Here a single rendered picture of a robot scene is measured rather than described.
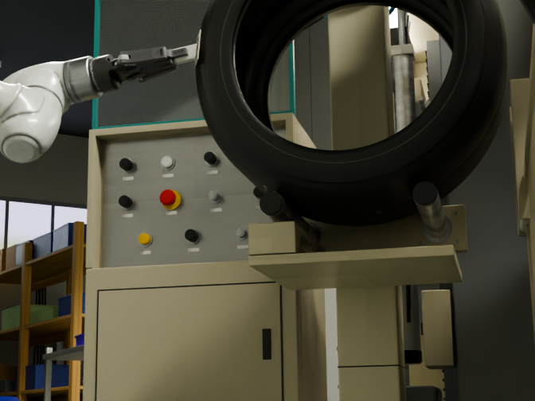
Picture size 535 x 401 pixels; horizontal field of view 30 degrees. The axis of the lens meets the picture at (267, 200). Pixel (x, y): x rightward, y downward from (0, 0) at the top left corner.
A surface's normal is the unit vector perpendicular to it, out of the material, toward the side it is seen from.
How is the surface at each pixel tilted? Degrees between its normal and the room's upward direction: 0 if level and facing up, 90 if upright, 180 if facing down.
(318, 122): 90
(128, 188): 90
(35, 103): 64
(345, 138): 90
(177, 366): 90
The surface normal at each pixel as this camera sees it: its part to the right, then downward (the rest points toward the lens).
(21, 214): 0.51, -0.19
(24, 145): 0.03, 0.72
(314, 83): -0.86, -0.10
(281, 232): -0.23, -0.21
